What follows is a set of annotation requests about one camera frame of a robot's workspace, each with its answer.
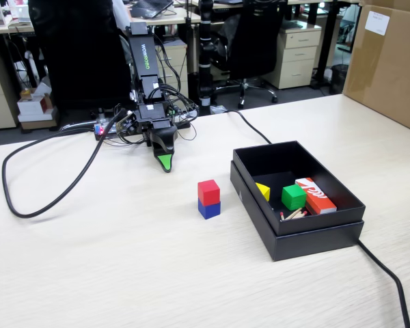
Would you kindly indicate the beige drawer pedestal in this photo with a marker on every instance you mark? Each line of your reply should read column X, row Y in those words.
column 0, row 102
column 181, row 58
column 294, row 58

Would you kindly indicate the yellow triangular block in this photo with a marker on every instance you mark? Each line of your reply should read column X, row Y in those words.
column 264, row 193

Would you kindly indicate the black cardboard box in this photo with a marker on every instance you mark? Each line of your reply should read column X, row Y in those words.
column 280, row 160

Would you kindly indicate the tall black office chair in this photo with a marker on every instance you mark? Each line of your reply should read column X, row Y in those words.
column 78, row 51

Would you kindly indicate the black open box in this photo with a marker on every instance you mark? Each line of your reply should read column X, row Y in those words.
column 311, row 244

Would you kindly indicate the black laptop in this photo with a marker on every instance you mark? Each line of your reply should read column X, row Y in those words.
column 150, row 8

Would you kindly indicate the black pole white bands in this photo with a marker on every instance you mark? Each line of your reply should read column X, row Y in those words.
column 205, row 20

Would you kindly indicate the black trash bin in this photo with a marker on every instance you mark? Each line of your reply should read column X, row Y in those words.
column 338, row 80

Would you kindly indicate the beige office desk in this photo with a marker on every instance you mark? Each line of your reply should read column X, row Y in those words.
column 177, row 17

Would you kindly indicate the blue wooden cube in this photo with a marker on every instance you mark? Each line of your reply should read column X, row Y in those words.
column 210, row 210

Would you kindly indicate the red white matchbox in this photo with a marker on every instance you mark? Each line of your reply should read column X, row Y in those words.
column 319, row 201

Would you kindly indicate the green wooden cube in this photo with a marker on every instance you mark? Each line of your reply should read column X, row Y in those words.
column 294, row 198

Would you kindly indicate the person in white shirt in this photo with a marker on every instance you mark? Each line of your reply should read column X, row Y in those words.
column 120, row 12

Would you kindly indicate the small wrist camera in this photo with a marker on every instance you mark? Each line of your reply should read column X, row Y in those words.
column 126, row 123

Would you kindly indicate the large brown cardboard box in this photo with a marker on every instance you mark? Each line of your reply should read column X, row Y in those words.
column 389, row 68

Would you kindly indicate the white cardboard box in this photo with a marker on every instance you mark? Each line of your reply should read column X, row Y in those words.
column 30, row 106

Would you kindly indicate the black office chair chrome base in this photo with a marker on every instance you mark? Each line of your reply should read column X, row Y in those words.
column 253, row 41

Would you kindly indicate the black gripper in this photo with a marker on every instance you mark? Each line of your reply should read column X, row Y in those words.
column 150, row 125

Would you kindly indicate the desk with black legs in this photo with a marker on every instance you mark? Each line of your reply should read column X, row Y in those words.
column 328, row 41

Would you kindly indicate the blue controller board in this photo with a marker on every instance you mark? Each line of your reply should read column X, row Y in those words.
column 100, row 130

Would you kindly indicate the red wooden cube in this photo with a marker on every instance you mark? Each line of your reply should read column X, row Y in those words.
column 208, row 193

